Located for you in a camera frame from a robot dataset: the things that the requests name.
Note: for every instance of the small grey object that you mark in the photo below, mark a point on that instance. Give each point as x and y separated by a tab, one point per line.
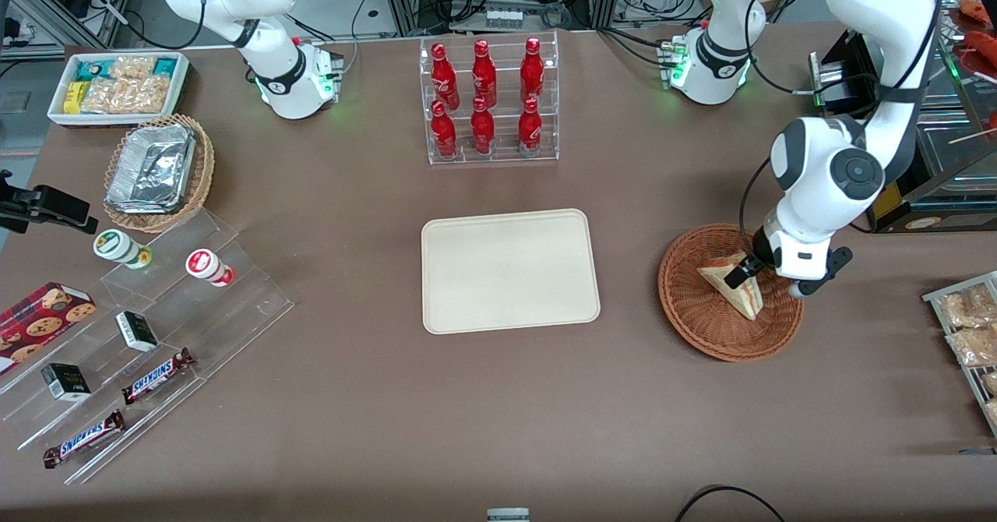
508	516

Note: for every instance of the yellow snack pack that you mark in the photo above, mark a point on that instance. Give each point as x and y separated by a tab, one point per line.
74	98

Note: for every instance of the aluminium foil container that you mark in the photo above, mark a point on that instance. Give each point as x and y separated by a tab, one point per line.
152	170

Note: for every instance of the red cola bottle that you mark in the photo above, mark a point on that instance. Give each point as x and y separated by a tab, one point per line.
530	128
484	74
443	76
443	132
532	70
482	128

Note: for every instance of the black clamp mount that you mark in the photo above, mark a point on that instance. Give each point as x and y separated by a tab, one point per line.
47	204

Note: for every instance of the brown wicker basket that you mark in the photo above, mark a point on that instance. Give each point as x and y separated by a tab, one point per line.
701	327

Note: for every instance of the clear bag of crackers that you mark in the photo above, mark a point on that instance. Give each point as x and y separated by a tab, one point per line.
125	96
132	67

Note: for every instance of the clear bag of fried snacks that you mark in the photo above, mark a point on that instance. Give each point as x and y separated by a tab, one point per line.
966	308
974	347

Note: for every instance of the clear acrylic bottle rack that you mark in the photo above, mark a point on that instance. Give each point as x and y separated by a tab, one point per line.
505	144

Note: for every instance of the red chocolate cookie box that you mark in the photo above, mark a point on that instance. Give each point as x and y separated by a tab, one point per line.
39	323

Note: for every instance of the green lidded white cup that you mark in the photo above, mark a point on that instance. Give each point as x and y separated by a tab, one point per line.
117	246

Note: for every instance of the clear acrylic stepped stand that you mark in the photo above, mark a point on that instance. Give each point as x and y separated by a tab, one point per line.
226	312

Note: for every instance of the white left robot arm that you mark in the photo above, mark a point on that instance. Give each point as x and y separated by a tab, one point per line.
826	171

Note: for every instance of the cream plastic tray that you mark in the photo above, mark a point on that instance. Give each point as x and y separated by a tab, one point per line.
510	270

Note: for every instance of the snickers chocolate bar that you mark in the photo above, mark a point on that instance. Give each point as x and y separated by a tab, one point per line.
84	439
158	375

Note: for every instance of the triangle sandwich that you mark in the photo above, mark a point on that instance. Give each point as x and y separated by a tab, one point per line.
740	301

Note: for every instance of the light wicker basket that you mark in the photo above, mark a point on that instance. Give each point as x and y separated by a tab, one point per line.
204	171

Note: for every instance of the glass hot food display case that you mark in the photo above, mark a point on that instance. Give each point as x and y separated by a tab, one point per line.
950	187

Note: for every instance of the black electronic box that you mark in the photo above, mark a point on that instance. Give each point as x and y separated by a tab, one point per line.
845	62

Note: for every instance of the small black box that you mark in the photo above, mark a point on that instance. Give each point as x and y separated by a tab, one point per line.
137	331
65	382

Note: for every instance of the grey black wrist camera box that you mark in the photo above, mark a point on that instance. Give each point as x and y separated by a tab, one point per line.
832	262

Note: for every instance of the red lidded white cup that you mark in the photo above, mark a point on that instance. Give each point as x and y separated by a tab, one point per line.
206	265

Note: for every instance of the white rectangular snack bin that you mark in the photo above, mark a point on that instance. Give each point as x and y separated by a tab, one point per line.
179	93

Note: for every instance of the teal snack pack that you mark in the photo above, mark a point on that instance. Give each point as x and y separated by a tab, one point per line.
165	66
92	70

